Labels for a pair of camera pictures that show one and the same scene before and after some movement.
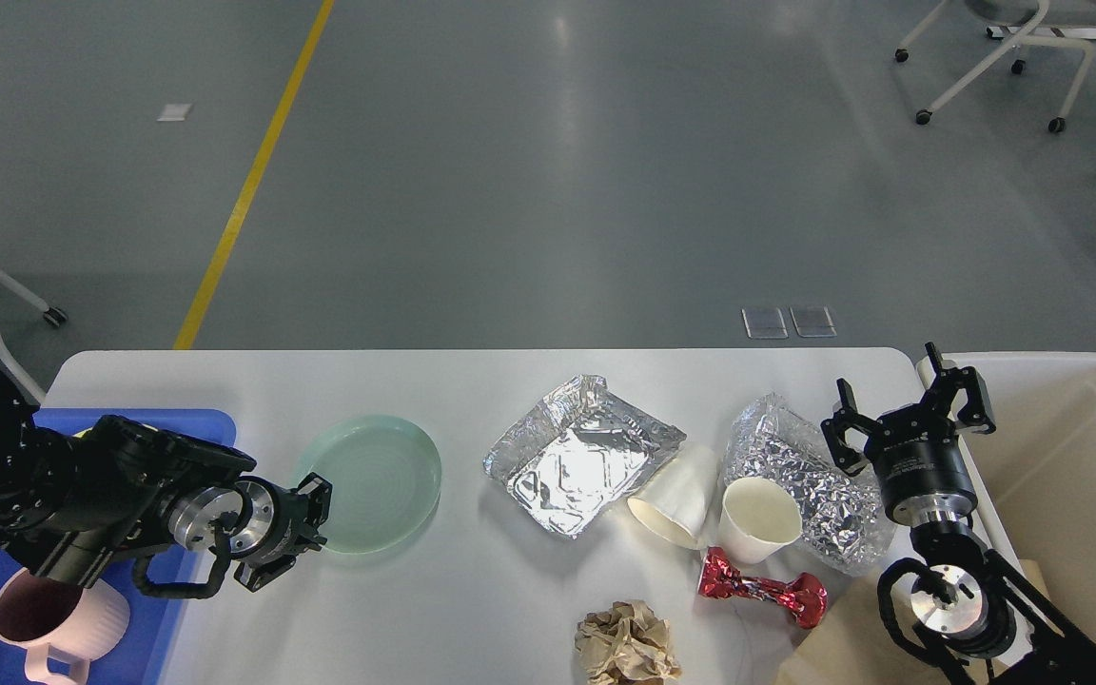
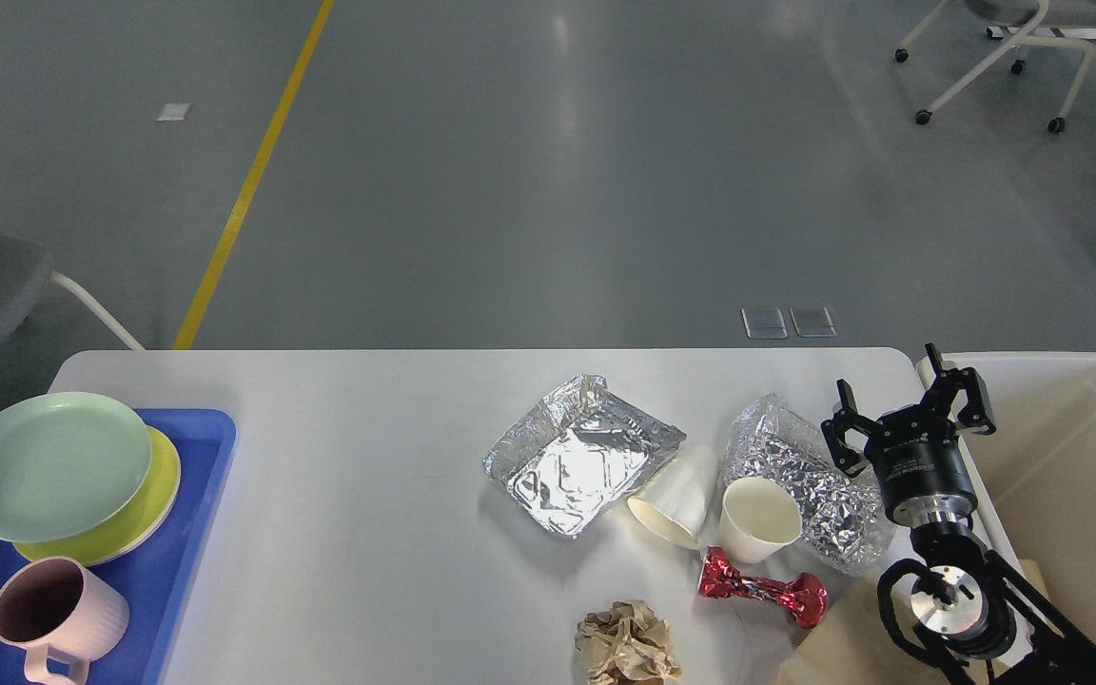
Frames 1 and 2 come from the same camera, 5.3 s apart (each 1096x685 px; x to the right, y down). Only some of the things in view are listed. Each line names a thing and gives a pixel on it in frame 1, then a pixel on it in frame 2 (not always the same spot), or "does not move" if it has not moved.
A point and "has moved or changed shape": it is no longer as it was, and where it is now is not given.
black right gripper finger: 944,387 does not move
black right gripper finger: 849,417 does not move
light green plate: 385,476 has moved or changed shape
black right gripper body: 922,468 does not move
